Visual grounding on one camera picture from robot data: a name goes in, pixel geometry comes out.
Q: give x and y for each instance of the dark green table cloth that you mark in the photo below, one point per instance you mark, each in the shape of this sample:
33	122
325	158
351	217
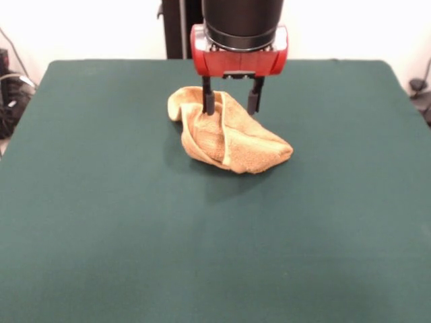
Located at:
101	218

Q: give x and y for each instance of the tan terry towel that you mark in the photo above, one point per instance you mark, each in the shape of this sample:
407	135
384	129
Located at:
242	141

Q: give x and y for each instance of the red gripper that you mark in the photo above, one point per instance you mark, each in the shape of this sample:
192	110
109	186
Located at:
239	64

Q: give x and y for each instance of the dark grey power adapter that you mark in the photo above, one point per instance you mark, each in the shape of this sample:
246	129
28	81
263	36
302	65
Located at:
417	84

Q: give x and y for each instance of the black electronics box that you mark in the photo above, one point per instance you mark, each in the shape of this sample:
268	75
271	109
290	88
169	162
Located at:
3	60

